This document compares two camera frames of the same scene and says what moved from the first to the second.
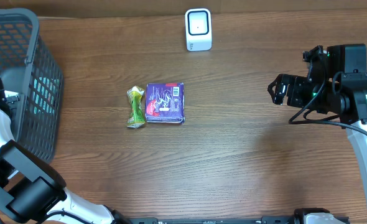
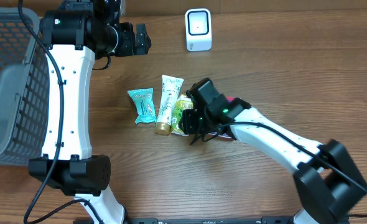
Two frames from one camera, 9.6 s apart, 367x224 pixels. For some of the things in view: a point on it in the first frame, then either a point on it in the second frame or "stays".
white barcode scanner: [198, 29] stays
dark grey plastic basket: [14, 51] stays
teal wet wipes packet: [45, 94] to [144, 102]
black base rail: [211, 220] stays
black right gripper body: [300, 93] to [195, 120]
